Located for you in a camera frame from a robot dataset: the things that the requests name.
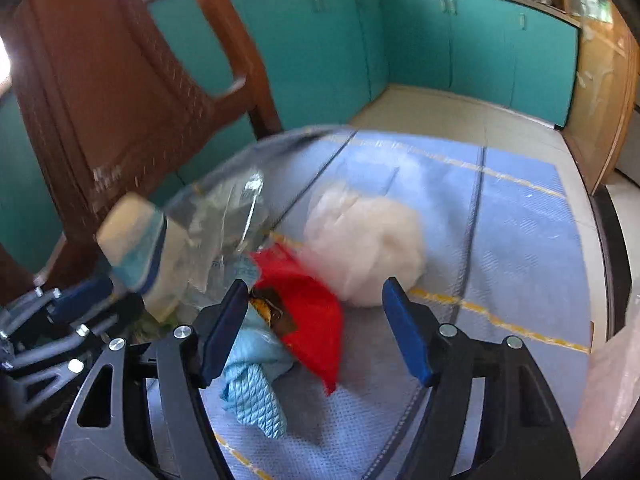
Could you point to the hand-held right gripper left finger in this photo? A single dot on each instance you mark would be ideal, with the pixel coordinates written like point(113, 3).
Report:
point(220, 325)

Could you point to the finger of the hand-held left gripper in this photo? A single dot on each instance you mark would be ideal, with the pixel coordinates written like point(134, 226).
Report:
point(117, 312)
point(82, 296)

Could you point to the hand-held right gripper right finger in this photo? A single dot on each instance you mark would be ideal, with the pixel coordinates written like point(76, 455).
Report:
point(407, 330)

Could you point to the white and blue paper cup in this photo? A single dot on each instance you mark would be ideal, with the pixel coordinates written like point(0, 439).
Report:
point(140, 245)

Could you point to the teal quilted cloth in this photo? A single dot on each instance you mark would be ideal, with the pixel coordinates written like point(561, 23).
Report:
point(255, 390)

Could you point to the red foil packet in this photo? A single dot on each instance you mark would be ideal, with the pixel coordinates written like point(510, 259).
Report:
point(310, 320)

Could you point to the clear bag of white tablets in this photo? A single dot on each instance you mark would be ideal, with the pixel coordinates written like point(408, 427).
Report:
point(220, 230)

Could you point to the blue checked cloth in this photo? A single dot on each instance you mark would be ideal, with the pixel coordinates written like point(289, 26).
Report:
point(525, 220)

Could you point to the brown wooden chair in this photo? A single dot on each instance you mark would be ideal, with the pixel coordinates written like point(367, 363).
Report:
point(125, 85)

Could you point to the wood framed glass door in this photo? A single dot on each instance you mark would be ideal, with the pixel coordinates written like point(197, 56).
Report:
point(600, 85)

